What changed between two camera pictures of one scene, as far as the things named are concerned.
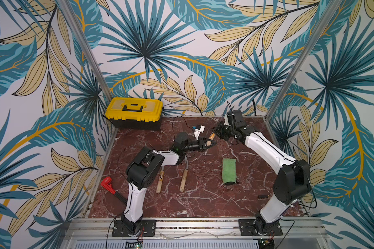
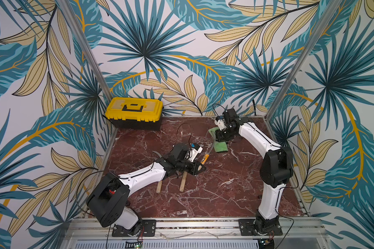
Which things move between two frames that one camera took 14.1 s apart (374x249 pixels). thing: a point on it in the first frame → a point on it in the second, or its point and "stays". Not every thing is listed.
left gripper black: x=202 y=143 → x=194 y=170
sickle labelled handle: x=209 y=142 → x=203 y=161
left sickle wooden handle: x=159 y=187 stays
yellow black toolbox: x=137 y=113 stays
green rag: x=229 y=170 → x=219 y=147
